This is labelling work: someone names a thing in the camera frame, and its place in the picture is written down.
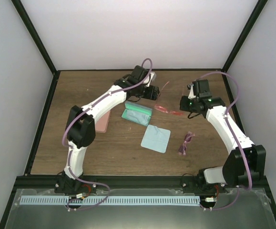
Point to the red lens sunglasses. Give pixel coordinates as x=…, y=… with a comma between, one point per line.
x=163, y=109

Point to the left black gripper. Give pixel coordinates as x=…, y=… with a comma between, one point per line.
x=150, y=94

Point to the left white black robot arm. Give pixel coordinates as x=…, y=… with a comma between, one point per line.
x=80, y=128

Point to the green glasses case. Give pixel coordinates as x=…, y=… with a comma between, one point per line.
x=138, y=108

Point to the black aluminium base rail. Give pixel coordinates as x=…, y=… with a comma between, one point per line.
x=114, y=182

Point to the light blue cleaning cloth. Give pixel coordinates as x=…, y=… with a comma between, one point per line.
x=137, y=117
x=156, y=139

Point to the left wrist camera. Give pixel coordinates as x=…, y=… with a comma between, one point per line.
x=151, y=78

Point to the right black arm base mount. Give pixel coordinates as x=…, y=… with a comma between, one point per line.
x=197, y=184

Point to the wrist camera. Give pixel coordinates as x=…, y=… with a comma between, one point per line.
x=151, y=78
x=201, y=89

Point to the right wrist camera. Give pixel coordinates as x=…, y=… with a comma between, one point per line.
x=201, y=89

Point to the light blue slotted cable duct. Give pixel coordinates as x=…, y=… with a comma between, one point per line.
x=113, y=200

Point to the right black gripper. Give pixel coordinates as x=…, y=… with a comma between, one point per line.
x=183, y=106

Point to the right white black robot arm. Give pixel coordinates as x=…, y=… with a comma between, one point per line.
x=246, y=160

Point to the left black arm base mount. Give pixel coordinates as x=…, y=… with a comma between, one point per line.
x=69, y=186

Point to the pink glasses case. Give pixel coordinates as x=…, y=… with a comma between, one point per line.
x=102, y=124

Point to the purple frame sunglasses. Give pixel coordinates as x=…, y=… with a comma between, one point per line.
x=187, y=139

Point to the clear acrylic front panel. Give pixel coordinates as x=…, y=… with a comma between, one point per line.
x=235, y=209

